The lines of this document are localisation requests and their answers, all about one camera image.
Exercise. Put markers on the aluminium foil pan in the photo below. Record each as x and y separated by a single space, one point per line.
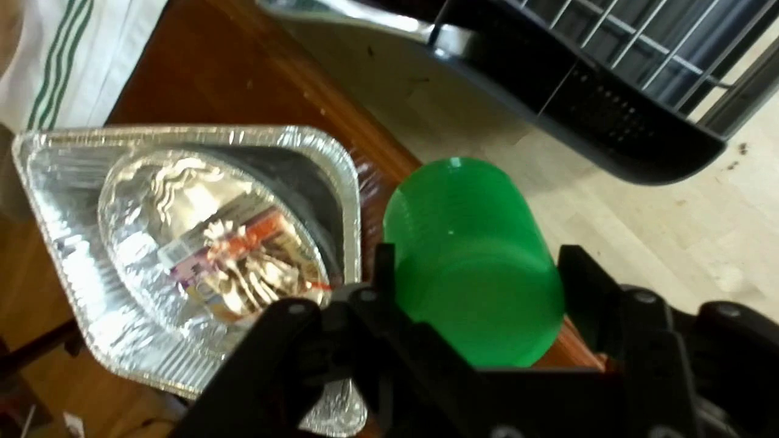
195 244

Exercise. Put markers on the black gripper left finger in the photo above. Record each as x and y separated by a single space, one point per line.
325 365

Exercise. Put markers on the grey dish rack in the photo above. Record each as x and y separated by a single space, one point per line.
616 113

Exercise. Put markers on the light green plastic cup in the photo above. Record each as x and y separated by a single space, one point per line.
471 259

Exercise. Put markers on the green striped white towel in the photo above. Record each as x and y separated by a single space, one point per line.
56 56

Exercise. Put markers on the silver metal knife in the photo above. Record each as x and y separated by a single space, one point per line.
356 15

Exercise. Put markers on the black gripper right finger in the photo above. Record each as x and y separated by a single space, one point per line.
673 365

